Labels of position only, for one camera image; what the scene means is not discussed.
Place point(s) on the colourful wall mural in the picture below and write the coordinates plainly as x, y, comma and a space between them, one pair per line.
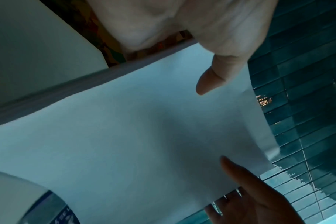
110, 50

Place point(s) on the person's left hand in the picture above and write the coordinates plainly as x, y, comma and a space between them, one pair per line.
212, 21

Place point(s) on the pile of white papers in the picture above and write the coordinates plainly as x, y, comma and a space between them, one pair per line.
129, 142

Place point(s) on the person's right hand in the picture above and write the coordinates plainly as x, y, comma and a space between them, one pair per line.
256, 203

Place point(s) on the round blue sticker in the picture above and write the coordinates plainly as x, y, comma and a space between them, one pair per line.
51, 210

